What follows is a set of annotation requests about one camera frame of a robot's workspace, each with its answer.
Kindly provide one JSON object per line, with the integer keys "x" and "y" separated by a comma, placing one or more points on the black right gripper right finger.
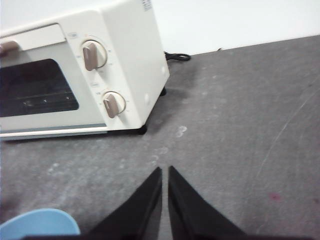
{"x": 190, "y": 212}

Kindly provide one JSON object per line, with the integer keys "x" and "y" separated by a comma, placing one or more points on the blue ribbed bowl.
{"x": 37, "y": 225}

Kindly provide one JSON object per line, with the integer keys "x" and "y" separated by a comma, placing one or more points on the small beige oven knob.
{"x": 113, "y": 104}

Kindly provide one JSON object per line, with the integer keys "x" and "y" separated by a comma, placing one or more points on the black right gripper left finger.
{"x": 140, "y": 212}

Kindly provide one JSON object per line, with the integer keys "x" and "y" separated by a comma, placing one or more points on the cream toaster oven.
{"x": 130, "y": 50}

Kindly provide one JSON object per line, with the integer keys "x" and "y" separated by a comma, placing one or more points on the large beige oven knob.
{"x": 93, "y": 55}

